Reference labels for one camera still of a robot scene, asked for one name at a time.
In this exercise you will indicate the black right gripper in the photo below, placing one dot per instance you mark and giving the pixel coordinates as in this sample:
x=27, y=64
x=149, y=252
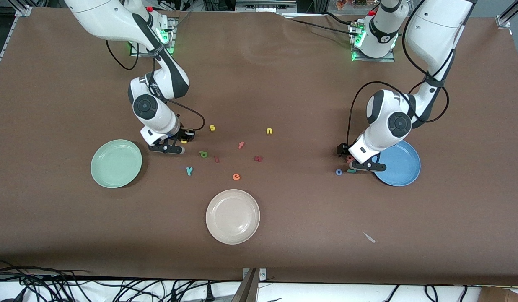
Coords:
x=186, y=134

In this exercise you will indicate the green foam letter p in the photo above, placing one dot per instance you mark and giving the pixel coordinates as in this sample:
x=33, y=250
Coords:
x=203, y=154

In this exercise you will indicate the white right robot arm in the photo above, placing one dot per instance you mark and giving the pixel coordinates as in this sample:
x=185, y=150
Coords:
x=112, y=16

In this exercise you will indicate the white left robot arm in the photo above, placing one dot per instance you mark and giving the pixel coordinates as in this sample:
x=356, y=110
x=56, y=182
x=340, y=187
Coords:
x=435, y=25

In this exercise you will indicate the blue plate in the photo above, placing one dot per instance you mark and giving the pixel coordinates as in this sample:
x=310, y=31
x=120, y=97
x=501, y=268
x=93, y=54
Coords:
x=403, y=167

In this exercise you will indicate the green plate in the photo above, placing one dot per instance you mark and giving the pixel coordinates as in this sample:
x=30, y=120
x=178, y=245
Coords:
x=116, y=163

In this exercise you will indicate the small white paper scrap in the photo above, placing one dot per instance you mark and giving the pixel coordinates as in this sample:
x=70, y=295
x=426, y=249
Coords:
x=369, y=238

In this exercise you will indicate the beige plate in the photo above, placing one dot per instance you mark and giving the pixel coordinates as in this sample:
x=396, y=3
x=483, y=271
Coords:
x=232, y=216

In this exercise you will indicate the grey metal box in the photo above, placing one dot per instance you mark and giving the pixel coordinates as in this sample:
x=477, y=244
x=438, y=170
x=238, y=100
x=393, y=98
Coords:
x=265, y=6

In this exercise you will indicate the grey metal beam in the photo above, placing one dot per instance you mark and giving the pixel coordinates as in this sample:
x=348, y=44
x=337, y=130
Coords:
x=246, y=291

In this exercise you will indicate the brown cardboard box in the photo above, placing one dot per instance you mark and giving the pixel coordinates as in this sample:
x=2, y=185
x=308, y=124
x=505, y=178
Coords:
x=502, y=295

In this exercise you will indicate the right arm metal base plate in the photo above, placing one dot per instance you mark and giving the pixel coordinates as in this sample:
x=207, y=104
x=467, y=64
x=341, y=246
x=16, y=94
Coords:
x=172, y=37

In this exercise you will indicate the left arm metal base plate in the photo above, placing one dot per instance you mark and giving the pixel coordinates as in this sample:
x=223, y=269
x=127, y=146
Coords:
x=391, y=57

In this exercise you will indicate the grey metal table bracket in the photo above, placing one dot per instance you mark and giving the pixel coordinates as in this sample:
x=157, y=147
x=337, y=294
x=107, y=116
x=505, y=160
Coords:
x=262, y=274

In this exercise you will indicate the aluminium frame profile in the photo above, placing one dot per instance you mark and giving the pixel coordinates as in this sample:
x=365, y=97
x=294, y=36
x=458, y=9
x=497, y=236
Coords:
x=504, y=21
x=24, y=11

